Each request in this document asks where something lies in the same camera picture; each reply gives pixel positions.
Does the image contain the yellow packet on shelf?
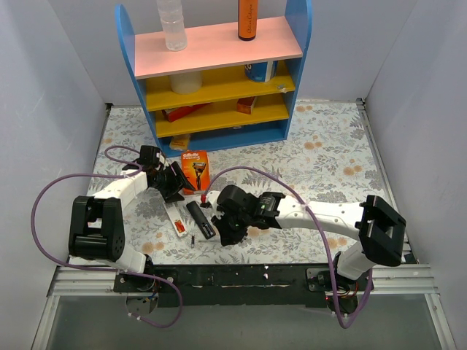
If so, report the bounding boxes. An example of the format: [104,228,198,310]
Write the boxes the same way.
[169,134,190,152]

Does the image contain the blue shelf unit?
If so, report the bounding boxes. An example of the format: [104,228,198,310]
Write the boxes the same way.
[115,1,312,157]

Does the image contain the red box on shelf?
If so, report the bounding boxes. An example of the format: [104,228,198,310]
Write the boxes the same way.
[161,103,209,123]

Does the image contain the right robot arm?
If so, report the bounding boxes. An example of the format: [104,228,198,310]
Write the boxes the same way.
[202,185,406,290]

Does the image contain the black remote control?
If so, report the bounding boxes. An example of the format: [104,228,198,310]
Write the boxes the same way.
[186,201,216,240]

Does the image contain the clear plastic bottle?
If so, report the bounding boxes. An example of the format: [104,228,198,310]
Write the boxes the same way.
[156,0,188,52]

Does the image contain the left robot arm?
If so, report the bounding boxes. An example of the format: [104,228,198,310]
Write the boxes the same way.
[69,146,195,292]

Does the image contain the white cup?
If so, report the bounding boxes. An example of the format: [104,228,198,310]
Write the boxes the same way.
[169,71,203,95]

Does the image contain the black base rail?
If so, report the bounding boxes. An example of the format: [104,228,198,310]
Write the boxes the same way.
[109,254,417,311]

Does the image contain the orange box on shelf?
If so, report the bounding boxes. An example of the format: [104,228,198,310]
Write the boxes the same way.
[236,96,258,114]

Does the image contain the floral table mat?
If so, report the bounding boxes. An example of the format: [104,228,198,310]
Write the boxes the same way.
[69,100,406,265]

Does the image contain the orange cologne bottle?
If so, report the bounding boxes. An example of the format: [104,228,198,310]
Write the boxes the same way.
[238,0,258,41]

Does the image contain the orange razor box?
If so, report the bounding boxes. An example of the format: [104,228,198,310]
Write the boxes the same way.
[181,151,211,195]

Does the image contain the blue white can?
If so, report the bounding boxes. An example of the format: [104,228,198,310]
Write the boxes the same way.
[244,61,278,82]

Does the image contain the aluminium frame rail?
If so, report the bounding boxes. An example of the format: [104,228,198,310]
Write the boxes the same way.
[47,264,456,349]

